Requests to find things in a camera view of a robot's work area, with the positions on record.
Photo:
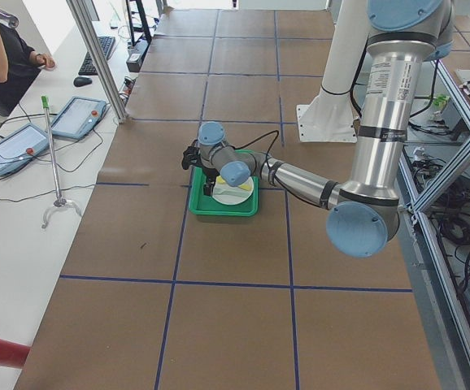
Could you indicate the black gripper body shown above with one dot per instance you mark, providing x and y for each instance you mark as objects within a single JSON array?
[{"x": 209, "y": 179}]

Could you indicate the yellow plastic spoon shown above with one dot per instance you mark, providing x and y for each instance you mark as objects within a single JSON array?
[{"x": 222, "y": 184}]

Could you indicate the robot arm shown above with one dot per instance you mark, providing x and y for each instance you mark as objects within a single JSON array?
[{"x": 363, "y": 211}]

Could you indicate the white round plate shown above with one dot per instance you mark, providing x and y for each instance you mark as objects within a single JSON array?
[{"x": 230, "y": 197}]

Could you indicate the green plastic tray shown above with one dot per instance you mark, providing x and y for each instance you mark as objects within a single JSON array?
[{"x": 199, "y": 204}]

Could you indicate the far teach pendant tablet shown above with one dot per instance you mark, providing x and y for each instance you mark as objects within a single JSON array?
[{"x": 78, "y": 117}]

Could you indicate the teach pendant tablet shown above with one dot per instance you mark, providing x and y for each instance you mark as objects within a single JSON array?
[
  {"x": 17, "y": 149},
  {"x": 78, "y": 117}
]

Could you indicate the reacher grabber tool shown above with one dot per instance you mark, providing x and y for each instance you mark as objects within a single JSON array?
[{"x": 60, "y": 201}]

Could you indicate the black computer mouse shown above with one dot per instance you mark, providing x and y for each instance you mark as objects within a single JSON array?
[{"x": 81, "y": 81}]

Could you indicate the near teach pendant tablet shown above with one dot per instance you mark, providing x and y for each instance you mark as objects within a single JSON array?
[{"x": 17, "y": 149}]

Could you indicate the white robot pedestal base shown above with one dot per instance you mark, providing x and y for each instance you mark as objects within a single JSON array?
[{"x": 329, "y": 117}]

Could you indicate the aluminium frame post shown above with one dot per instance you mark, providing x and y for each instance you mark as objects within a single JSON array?
[{"x": 84, "y": 23}]

